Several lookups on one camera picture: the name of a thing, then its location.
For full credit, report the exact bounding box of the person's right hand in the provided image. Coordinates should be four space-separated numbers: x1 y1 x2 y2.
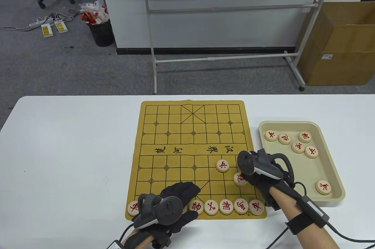
239 158 294 211

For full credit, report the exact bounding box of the person's left hand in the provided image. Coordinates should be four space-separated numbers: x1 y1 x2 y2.
133 182 201 249

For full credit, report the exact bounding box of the group of Chinese chess pieces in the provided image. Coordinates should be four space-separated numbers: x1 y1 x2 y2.
265 129 332 195

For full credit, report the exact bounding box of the person's right forearm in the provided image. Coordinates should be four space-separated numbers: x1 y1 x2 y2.
269 186 342 249

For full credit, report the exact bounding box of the person's left forearm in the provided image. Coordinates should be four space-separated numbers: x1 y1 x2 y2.
125 227 154 249

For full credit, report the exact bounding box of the yellow chess board mat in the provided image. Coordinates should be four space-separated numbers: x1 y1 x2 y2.
125 100 267 220

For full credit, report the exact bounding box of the black flat glove band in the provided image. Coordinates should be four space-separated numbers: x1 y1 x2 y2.
281 180 305 202

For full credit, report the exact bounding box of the black white handheld controller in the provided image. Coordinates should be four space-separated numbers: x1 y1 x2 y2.
237 149 294 186
133 193 184 230

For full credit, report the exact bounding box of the beige plastic tray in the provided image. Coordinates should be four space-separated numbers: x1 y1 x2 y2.
258 121 346 202

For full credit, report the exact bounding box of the brown cardboard box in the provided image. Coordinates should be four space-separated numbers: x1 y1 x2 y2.
295 0 375 86

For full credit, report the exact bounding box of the black trash bin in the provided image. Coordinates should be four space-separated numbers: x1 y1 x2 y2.
86 18 115 47

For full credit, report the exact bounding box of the white red plastic trash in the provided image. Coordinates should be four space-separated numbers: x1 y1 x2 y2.
79 1 109 25

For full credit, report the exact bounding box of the yellow white power strip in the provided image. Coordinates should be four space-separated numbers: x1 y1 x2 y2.
54 20 69 34
40 23 54 38

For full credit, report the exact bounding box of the black cable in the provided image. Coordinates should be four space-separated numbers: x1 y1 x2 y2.
265 227 289 249
120 224 134 242
327 222 375 243
293 182 306 197

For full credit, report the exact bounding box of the black wrist strap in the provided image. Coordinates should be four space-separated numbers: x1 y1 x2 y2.
286 213 315 235

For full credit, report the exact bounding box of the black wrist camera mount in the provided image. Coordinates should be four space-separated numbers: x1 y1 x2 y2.
152 231 173 249

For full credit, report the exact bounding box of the grey floor cable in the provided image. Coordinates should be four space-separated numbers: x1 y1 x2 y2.
0 25 41 31

